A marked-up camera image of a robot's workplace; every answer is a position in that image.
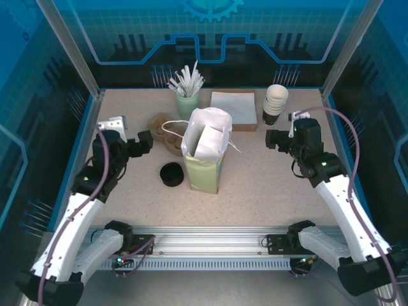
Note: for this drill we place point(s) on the green white paper bag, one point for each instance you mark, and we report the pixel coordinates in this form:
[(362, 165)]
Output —
[(201, 175)]

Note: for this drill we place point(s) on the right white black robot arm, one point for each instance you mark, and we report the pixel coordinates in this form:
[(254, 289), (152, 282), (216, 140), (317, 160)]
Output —
[(344, 204)]

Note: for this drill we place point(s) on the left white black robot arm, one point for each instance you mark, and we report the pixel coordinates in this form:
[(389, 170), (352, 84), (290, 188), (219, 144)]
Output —
[(70, 236)]

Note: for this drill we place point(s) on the brown pulp cup carrier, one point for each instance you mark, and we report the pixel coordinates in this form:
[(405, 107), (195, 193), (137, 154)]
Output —
[(156, 126), (173, 146)]

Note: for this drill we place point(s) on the stack of paper cups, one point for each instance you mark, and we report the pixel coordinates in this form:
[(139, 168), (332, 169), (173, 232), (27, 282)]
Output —
[(274, 108)]

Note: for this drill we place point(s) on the white napkins on brown box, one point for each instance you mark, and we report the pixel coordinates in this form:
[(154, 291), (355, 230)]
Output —
[(245, 128)]

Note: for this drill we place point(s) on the stack of black lids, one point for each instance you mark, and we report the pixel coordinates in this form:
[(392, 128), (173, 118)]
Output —
[(171, 173)]

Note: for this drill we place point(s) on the green straw holder cup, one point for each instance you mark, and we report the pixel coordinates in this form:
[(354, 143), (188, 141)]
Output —
[(185, 105)]

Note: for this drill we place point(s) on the white wrapped straw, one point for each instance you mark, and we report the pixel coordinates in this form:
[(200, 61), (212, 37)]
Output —
[(193, 78), (199, 85), (186, 81), (174, 89), (178, 85)]

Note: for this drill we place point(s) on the small lit connector board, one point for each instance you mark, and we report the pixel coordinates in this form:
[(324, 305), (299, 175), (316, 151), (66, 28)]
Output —
[(307, 260), (120, 260)]

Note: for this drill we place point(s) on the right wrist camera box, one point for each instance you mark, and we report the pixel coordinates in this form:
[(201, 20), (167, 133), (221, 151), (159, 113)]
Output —
[(293, 124)]

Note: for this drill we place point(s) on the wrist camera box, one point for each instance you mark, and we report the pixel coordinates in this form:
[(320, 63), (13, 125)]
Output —
[(293, 124), (114, 122)]

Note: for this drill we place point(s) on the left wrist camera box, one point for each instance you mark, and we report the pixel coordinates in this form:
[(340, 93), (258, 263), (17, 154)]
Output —
[(114, 122)]

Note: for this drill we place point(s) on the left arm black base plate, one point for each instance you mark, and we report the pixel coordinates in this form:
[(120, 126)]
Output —
[(143, 243)]

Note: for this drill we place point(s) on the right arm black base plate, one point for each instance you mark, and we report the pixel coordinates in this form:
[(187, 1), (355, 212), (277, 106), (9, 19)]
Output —
[(277, 243)]

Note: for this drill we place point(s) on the aluminium frame post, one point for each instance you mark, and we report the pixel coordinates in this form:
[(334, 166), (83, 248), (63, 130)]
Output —
[(350, 48), (70, 48)]

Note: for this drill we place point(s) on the aluminium mounting rail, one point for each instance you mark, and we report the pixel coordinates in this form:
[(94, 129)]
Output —
[(207, 239)]

